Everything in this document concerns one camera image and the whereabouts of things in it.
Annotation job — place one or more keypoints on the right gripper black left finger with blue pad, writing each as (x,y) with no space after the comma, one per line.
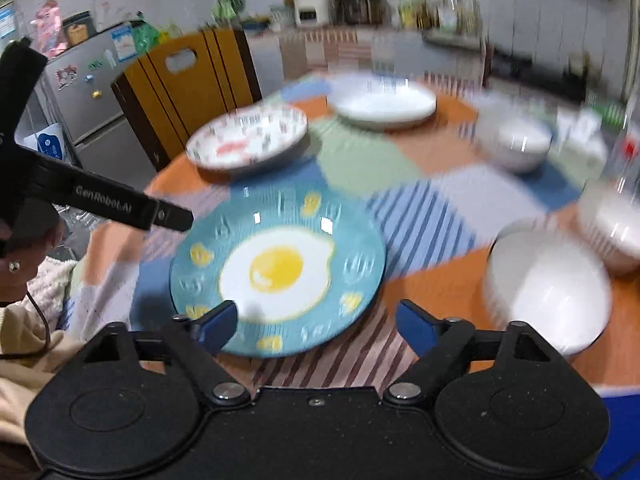
(213,329)

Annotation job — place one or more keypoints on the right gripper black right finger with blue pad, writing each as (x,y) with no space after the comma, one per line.
(421,330)

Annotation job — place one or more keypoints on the blue fried egg plate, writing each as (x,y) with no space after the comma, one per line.
(300,263)

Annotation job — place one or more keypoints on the white ribbed bowl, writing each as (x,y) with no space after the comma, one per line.
(551,281)
(514,143)
(608,221)

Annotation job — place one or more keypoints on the white patterned plate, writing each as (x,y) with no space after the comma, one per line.
(247,137)

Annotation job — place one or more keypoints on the white plate dark rim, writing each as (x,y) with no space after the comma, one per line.
(380,103)

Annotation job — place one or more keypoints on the grey refrigerator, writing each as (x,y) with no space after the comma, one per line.
(80,80)

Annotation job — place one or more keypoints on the colourful patchwork tablecloth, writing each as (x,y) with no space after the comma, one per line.
(438,206)

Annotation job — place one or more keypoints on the yellow wooden chair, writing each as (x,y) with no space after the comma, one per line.
(181,85)

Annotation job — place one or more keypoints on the patchwork counter cloth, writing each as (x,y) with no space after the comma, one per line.
(337,49)

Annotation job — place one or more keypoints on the white rice cooker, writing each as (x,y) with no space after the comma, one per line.
(312,13)

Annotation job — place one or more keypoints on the black pressure cooker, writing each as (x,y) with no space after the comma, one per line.
(362,12)

